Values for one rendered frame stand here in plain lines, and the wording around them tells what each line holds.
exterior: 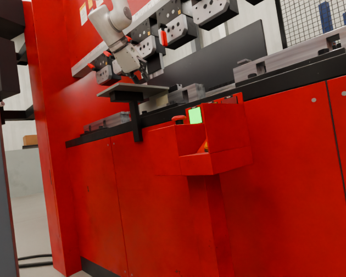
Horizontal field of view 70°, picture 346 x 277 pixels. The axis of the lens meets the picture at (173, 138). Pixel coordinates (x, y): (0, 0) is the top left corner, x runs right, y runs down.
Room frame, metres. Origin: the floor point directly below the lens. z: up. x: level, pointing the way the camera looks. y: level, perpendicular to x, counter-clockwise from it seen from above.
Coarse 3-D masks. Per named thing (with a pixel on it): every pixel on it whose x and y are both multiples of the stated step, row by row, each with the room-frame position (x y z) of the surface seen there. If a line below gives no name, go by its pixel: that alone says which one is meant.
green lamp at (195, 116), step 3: (195, 108) 0.72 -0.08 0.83; (198, 108) 0.71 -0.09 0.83; (189, 111) 0.74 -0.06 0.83; (192, 111) 0.73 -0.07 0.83; (195, 111) 0.72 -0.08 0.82; (198, 111) 0.71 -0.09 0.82; (189, 114) 0.74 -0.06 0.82; (192, 114) 0.73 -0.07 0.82; (195, 114) 0.72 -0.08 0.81; (198, 114) 0.71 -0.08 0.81; (189, 117) 0.74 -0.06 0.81; (192, 117) 0.73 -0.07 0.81; (195, 117) 0.72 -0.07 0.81; (198, 117) 0.71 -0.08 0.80; (192, 120) 0.73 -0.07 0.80; (195, 120) 0.73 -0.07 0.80; (198, 120) 0.72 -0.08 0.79; (201, 120) 0.71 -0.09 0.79; (192, 123) 0.73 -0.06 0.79; (195, 123) 0.73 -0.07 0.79
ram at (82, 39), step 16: (64, 0) 1.72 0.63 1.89; (80, 0) 1.55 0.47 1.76; (128, 0) 1.20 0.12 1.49; (144, 0) 1.12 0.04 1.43; (160, 0) 1.04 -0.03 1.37; (64, 16) 1.75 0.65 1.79; (80, 16) 1.58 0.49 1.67; (144, 16) 1.13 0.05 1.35; (80, 32) 1.60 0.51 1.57; (96, 32) 1.45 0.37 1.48; (128, 32) 1.23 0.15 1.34; (80, 48) 1.62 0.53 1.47
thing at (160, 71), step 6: (156, 54) 1.14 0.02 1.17; (162, 54) 1.14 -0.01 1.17; (150, 60) 1.18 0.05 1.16; (156, 60) 1.15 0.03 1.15; (162, 60) 1.14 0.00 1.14; (150, 66) 1.18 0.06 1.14; (156, 66) 1.15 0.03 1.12; (162, 66) 1.13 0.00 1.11; (150, 72) 1.18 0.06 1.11; (156, 72) 1.17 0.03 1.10; (162, 72) 1.14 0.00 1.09; (150, 78) 1.20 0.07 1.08
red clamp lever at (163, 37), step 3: (159, 24) 1.00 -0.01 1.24; (162, 24) 1.00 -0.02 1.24; (162, 27) 1.00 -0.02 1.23; (165, 27) 1.02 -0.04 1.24; (162, 30) 1.01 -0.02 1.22; (162, 33) 1.00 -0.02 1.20; (165, 33) 1.01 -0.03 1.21; (162, 36) 1.00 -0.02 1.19; (165, 36) 1.01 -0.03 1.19; (162, 39) 1.00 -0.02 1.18; (165, 39) 1.00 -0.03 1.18; (162, 42) 1.01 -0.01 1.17; (165, 42) 1.00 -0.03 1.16; (165, 45) 1.01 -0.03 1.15
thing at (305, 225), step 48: (288, 96) 0.61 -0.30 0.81; (336, 96) 0.54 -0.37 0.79; (96, 144) 1.36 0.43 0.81; (144, 144) 1.05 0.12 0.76; (288, 144) 0.63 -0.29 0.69; (336, 144) 0.55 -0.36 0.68; (96, 192) 1.41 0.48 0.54; (144, 192) 1.08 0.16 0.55; (240, 192) 0.74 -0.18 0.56; (288, 192) 0.64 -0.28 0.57; (336, 192) 0.56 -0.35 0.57; (96, 240) 1.47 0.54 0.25; (144, 240) 1.12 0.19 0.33; (192, 240) 0.90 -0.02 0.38; (240, 240) 0.76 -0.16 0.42; (288, 240) 0.65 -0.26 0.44; (336, 240) 0.57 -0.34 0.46
